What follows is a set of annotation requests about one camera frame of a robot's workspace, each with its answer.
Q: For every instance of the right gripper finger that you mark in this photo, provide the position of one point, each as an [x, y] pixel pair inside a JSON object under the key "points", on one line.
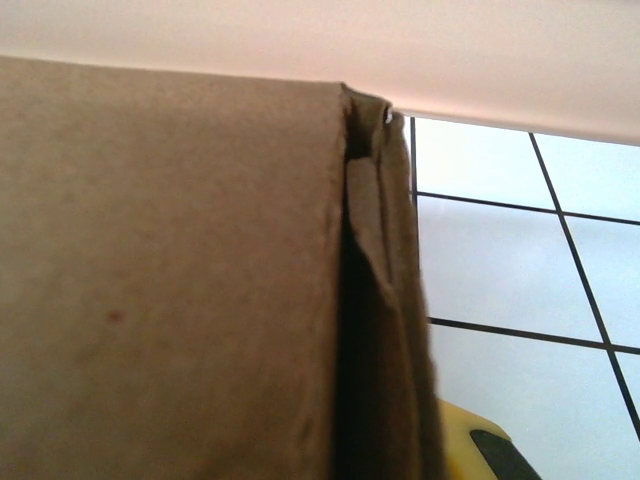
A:
{"points": [[480, 450]]}

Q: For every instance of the brown cardboard box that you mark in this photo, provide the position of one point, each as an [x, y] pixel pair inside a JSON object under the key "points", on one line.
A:
{"points": [[175, 275]]}

